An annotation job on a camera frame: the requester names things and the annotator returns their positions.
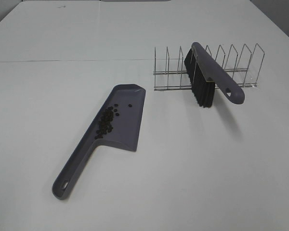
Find chrome wire rack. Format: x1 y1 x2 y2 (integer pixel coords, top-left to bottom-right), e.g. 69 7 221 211
153 43 265 91

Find pile of coffee beans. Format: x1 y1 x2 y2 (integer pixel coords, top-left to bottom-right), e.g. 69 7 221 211
94 103 133 140

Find grey brush black bristles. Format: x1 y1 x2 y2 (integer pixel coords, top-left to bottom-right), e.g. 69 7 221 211
184 42 245 108

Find grey plastic dustpan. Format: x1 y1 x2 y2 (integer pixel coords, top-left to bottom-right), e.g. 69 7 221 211
52 84 146 200

